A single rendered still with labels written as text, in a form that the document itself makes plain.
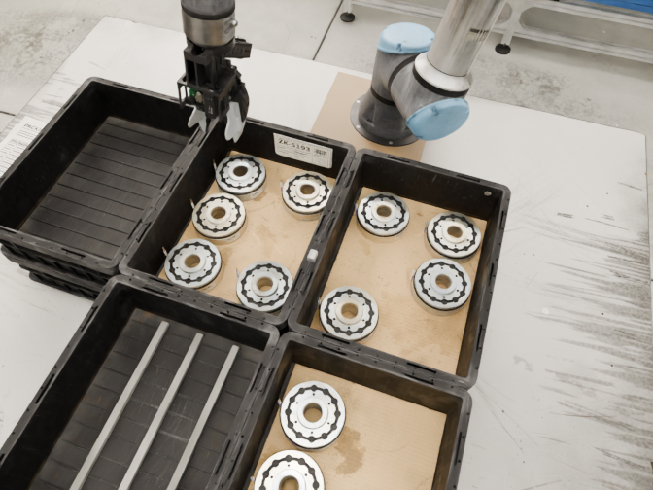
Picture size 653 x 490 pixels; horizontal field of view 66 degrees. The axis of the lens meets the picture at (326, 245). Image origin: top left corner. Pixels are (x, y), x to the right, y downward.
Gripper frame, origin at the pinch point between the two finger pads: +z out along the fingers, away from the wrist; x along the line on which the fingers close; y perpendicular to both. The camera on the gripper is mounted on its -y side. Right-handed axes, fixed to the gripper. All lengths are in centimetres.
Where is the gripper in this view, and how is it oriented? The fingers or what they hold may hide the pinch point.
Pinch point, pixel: (222, 128)
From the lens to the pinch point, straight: 95.1
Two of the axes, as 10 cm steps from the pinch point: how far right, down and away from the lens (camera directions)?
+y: -3.1, 7.5, -5.8
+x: 9.4, 3.3, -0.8
